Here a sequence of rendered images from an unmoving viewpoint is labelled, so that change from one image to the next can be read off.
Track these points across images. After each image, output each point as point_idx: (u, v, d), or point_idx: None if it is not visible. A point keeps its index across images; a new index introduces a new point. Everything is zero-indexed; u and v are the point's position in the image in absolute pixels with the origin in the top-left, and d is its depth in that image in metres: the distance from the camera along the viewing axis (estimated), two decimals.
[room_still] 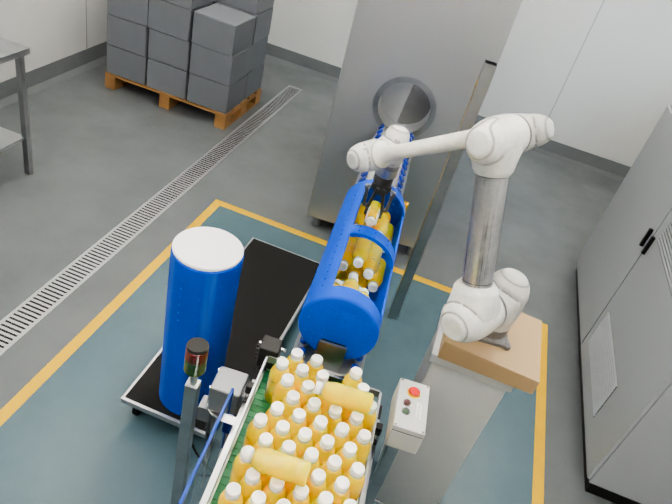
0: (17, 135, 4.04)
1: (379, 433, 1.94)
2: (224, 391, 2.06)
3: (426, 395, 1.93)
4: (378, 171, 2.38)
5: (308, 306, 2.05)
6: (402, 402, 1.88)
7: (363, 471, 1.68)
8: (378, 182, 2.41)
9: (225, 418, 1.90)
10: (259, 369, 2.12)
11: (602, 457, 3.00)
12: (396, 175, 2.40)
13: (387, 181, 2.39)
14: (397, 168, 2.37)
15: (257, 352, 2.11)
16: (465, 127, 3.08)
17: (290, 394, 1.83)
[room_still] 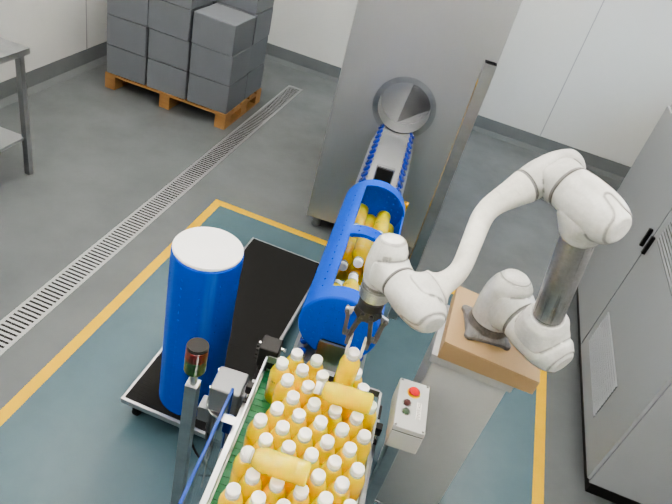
0: (17, 135, 4.04)
1: (379, 433, 1.94)
2: (224, 391, 2.06)
3: (426, 395, 1.93)
4: (363, 294, 1.67)
5: (308, 306, 2.05)
6: (402, 402, 1.88)
7: (363, 471, 1.68)
8: (363, 308, 1.70)
9: (225, 418, 1.90)
10: (259, 369, 2.12)
11: (602, 457, 3.00)
12: None
13: (376, 308, 1.69)
14: None
15: (257, 352, 2.11)
16: (465, 127, 3.08)
17: (290, 394, 1.83)
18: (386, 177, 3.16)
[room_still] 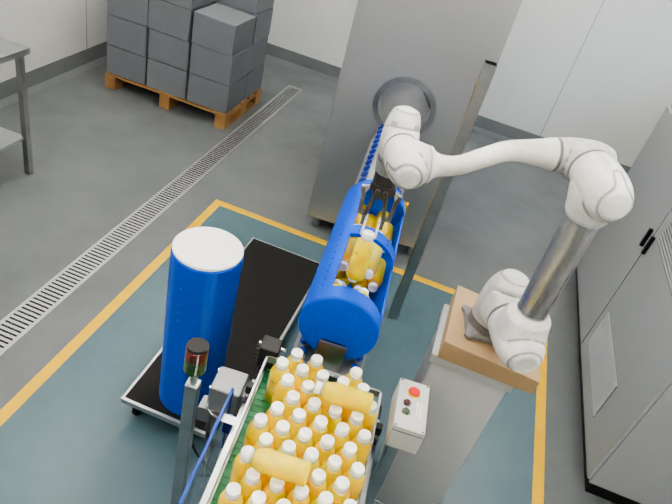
0: (17, 135, 4.04)
1: (379, 433, 1.94)
2: (224, 391, 2.06)
3: (426, 395, 1.93)
4: (378, 167, 1.79)
5: (308, 306, 2.05)
6: (402, 402, 1.88)
7: (363, 471, 1.68)
8: (378, 182, 1.82)
9: (225, 418, 1.90)
10: (259, 369, 2.12)
11: (602, 457, 3.00)
12: None
13: (390, 181, 1.81)
14: None
15: (257, 352, 2.11)
16: (465, 127, 3.08)
17: (290, 394, 1.83)
18: None
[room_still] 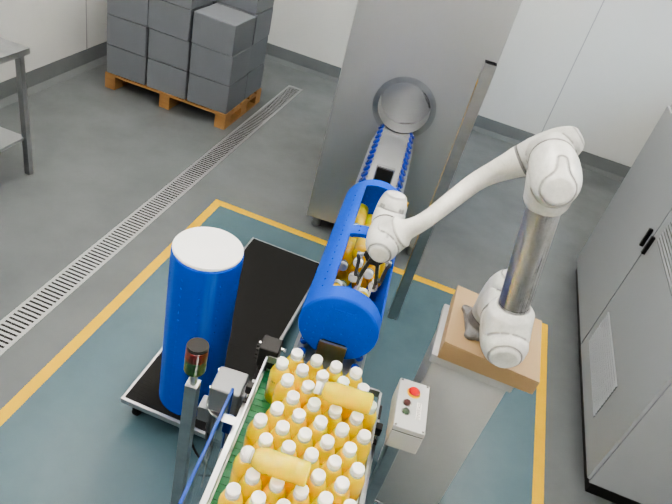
0: (17, 135, 4.04)
1: (379, 433, 1.94)
2: (224, 391, 2.06)
3: (426, 395, 1.93)
4: None
5: (308, 306, 2.05)
6: (402, 402, 1.88)
7: (363, 471, 1.68)
8: None
9: (225, 418, 1.90)
10: (259, 369, 2.12)
11: (602, 457, 3.00)
12: None
13: None
14: None
15: (257, 352, 2.11)
16: (465, 127, 3.08)
17: (290, 394, 1.83)
18: (386, 177, 3.16)
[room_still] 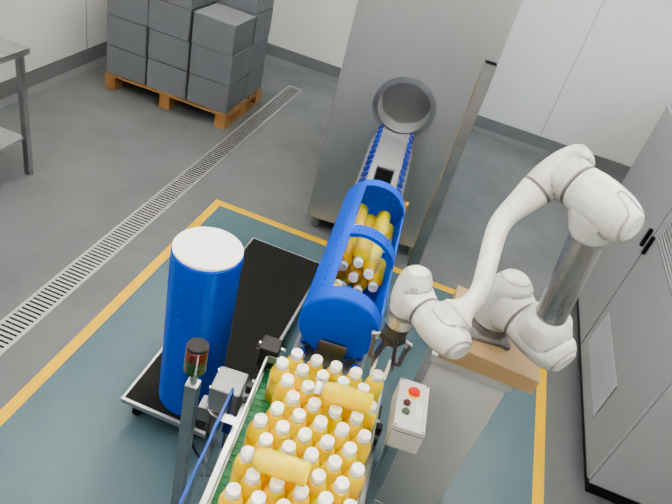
0: (17, 135, 4.04)
1: (379, 433, 1.94)
2: (224, 391, 2.06)
3: (426, 395, 1.93)
4: (389, 321, 1.78)
5: (308, 306, 2.05)
6: (402, 402, 1.88)
7: (363, 471, 1.68)
8: (389, 334, 1.81)
9: (225, 418, 1.90)
10: (259, 369, 2.12)
11: (602, 457, 3.00)
12: (413, 325, 1.80)
13: (401, 334, 1.80)
14: None
15: (257, 352, 2.11)
16: (465, 127, 3.08)
17: (290, 394, 1.83)
18: (386, 177, 3.16)
